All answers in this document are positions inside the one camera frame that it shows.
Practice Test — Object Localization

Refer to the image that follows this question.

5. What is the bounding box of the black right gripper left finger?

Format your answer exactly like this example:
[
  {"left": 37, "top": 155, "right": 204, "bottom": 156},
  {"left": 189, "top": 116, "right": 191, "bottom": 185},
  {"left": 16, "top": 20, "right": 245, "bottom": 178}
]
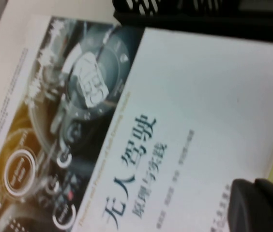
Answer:
[{"left": 227, "top": 178, "right": 273, "bottom": 232}]

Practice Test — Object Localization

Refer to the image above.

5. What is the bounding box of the white self-driving book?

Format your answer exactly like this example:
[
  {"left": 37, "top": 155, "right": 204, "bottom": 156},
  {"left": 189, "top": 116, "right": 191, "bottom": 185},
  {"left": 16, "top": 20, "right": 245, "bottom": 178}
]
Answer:
[{"left": 0, "top": 11, "right": 273, "bottom": 232}]

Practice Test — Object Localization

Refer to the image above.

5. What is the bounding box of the black perforated book stand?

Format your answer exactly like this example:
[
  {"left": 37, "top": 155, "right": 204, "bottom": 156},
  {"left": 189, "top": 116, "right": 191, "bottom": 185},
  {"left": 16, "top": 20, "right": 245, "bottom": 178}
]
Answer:
[{"left": 112, "top": 0, "right": 273, "bottom": 45}]

